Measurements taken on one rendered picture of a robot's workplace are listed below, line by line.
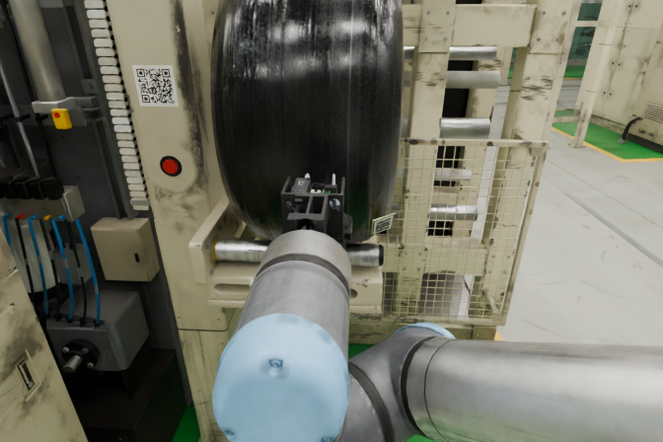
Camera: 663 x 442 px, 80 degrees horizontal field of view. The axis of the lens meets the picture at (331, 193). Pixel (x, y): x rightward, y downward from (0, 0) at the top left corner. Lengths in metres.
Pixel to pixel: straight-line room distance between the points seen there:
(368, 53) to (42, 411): 0.97
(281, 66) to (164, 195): 0.45
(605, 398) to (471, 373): 0.10
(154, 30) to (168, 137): 0.20
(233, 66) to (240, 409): 0.44
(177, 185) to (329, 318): 0.63
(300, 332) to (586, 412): 0.17
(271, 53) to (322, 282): 0.36
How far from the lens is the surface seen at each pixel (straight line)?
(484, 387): 0.33
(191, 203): 0.89
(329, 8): 0.61
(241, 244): 0.83
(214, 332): 1.10
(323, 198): 0.44
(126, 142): 0.91
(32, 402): 1.09
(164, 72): 0.82
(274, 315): 0.29
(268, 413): 0.30
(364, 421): 0.40
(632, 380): 0.28
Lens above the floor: 1.36
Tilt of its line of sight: 25 degrees down
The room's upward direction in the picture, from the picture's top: straight up
